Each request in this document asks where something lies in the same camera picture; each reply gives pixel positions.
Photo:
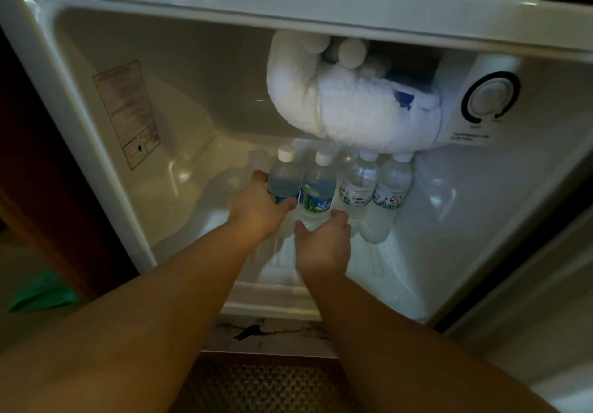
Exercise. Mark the person's right hand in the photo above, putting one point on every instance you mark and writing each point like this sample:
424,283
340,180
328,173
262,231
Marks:
324,246

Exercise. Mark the person's left forearm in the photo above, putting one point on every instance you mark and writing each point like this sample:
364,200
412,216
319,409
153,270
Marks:
139,324

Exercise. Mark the green label water bottle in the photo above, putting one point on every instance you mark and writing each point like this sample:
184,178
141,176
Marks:
359,185
394,190

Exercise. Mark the white frosted freezer box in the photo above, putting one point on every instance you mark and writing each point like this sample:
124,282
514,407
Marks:
361,107

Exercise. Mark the person's left hand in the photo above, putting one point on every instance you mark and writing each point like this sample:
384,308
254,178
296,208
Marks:
259,213

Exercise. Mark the white thermostat dial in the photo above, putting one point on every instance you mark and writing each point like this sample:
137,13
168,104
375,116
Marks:
493,95

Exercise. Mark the white mini fridge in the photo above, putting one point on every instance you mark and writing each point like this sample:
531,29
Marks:
185,102

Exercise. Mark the blue label water bottle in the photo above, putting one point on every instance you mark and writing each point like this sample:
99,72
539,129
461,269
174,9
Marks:
283,181
317,195

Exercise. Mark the pale warning sticker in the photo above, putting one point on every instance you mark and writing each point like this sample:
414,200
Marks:
127,111

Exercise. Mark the green plastic bag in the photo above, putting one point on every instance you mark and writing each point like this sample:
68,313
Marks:
41,292

